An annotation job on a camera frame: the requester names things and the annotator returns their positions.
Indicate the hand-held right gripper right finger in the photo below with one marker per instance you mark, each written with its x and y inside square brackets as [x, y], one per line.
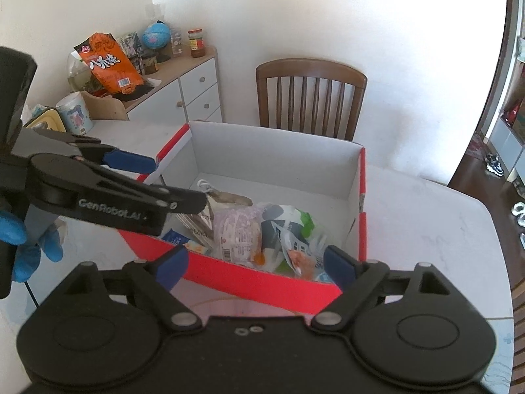
[338, 266]

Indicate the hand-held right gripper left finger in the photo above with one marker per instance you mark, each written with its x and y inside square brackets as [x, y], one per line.
[174, 266]

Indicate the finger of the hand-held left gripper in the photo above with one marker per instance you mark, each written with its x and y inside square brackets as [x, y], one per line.
[131, 161]
[184, 201]

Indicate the purple white packet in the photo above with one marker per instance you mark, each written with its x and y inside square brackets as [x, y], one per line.
[238, 230]

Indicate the red cardboard box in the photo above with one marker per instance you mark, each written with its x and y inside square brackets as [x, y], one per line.
[254, 283]

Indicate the white marble desktop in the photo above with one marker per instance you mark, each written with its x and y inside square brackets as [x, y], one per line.
[430, 234]

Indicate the person's left hand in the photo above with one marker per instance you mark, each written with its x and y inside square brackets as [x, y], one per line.
[12, 225]

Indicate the blue packet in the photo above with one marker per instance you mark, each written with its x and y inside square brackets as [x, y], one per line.
[176, 238]

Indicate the yellow lid container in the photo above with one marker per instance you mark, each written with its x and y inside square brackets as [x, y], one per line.
[47, 117]

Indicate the crumpled silver packet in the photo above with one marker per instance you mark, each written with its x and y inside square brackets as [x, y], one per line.
[225, 201]

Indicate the green white packet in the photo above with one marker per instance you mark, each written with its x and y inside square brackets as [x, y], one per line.
[295, 217]

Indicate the printed paper roll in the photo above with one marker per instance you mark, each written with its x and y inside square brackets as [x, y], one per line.
[76, 115]

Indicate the clear plastic bag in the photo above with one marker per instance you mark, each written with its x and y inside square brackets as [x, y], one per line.
[78, 74]

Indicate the white sideboard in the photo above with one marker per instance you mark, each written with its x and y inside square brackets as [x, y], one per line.
[197, 90]

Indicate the orange snack bag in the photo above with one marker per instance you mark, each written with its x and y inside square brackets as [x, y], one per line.
[110, 65]

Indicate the dark jar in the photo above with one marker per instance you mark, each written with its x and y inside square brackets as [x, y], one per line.
[149, 65]

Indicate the photo cards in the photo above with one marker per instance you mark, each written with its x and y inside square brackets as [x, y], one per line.
[129, 45]

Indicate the clear acrylic stand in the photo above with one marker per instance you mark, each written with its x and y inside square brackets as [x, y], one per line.
[176, 43]

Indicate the blue globe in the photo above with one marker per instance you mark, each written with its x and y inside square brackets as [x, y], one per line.
[156, 35]

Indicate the red lid sauce jar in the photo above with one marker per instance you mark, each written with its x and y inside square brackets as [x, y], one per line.
[196, 45]

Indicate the grey wall cabinet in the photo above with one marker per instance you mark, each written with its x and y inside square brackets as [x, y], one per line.
[508, 139]

